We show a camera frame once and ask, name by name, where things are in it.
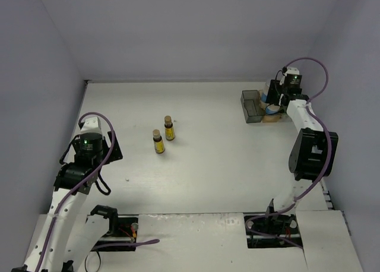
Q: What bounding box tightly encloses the yellow label bottle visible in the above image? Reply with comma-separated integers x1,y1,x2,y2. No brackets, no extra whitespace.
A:
153,129,165,154
164,115,175,141

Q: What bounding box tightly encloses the front yellow label bottle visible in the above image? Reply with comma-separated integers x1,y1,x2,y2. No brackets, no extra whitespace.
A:
153,129,165,154

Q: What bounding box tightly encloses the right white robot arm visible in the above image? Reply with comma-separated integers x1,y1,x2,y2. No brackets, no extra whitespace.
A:
262,74,338,232

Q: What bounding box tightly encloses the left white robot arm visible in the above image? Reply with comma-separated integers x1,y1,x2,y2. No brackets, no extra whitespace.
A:
15,128,123,271

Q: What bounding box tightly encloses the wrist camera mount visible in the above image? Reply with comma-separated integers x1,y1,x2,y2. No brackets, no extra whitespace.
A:
78,116,102,135
281,67,300,76

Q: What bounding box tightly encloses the purple cable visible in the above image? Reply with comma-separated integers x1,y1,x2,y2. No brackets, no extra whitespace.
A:
35,112,160,270
244,57,333,234

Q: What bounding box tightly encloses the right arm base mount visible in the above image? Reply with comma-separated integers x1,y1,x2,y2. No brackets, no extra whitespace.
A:
243,201,303,249

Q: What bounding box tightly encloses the white granule jar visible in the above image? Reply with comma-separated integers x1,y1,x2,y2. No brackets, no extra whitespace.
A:
259,79,271,109
264,104,286,116

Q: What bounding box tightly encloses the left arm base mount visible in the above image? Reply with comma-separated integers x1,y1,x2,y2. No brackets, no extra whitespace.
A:
86,205,139,252

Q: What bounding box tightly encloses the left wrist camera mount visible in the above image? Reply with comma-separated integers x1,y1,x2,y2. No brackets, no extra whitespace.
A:
78,116,102,135

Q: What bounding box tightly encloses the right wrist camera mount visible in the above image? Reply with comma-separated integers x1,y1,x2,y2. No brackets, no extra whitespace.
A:
281,67,300,76

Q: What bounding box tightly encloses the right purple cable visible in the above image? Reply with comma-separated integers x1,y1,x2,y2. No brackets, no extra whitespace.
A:
244,57,333,234

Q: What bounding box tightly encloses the amber plastic bin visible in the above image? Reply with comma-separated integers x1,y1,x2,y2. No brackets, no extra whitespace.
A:
259,90,283,123

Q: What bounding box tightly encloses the clear plastic bin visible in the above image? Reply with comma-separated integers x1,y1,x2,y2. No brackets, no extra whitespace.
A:
280,113,293,122

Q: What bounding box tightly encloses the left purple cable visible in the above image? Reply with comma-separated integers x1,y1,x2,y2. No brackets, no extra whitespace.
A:
35,112,160,270

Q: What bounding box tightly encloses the rear yellow label bottle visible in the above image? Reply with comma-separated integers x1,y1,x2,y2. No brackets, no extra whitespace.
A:
164,115,175,141

